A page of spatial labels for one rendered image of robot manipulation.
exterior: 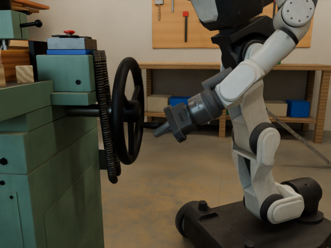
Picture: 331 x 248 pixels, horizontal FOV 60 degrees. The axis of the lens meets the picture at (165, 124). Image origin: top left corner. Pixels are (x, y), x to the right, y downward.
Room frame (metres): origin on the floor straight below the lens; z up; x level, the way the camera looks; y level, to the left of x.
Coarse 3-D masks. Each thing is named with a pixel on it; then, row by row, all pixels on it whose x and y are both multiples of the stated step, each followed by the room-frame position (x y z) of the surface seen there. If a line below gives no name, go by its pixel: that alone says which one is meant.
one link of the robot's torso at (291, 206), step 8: (280, 184) 1.31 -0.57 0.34; (280, 192) 1.27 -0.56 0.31; (288, 192) 1.23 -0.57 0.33; (280, 200) 1.15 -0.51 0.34; (288, 200) 1.16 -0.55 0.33; (296, 200) 1.17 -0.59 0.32; (272, 208) 1.12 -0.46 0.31; (280, 208) 1.13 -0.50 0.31; (288, 208) 1.15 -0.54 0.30; (296, 208) 1.17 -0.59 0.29; (272, 216) 1.12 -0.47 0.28; (280, 216) 1.13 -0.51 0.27; (288, 216) 1.15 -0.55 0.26; (296, 216) 1.17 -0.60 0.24
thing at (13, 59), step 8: (0, 56) 0.64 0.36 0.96; (8, 56) 0.66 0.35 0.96; (16, 56) 0.69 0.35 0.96; (24, 56) 0.72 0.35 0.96; (8, 64) 0.66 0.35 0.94; (16, 64) 0.69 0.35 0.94; (24, 64) 0.72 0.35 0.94; (8, 72) 0.66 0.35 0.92; (8, 80) 0.65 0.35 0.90; (16, 80) 0.68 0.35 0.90
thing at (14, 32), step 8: (0, 16) 0.77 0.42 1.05; (8, 16) 0.77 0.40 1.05; (16, 16) 0.79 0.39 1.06; (24, 16) 0.82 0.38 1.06; (0, 24) 0.77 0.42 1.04; (8, 24) 0.77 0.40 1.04; (16, 24) 0.78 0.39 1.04; (0, 32) 0.77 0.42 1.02; (8, 32) 0.77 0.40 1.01; (16, 32) 0.78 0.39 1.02; (24, 32) 0.81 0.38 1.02; (8, 40) 0.81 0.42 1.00
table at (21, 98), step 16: (48, 80) 0.70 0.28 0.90; (0, 96) 0.52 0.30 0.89; (16, 96) 0.56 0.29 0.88; (32, 96) 0.62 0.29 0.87; (48, 96) 0.68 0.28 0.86; (64, 96) 0.69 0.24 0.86; (80, 96) 0.68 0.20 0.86; (96, 96) 0.74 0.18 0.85; (0, 112) 0.51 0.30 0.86; (16, 112) 0.56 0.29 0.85
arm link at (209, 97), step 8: (224, 72) 0.83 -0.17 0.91; (208, 80) 0.83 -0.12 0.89; (216, 80) 0.82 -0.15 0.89; (208, 88) 0.82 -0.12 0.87; (216, 88) 0.80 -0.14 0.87; (208, 96) 0.79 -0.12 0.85; (216, 96) 0.79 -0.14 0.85; (208, 104) 0.78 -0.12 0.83; (216, 104) 0.78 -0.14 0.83; (224, 104) 0.79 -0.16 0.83; (232, 104) 0.80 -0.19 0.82; (216, 112) 0.78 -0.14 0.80
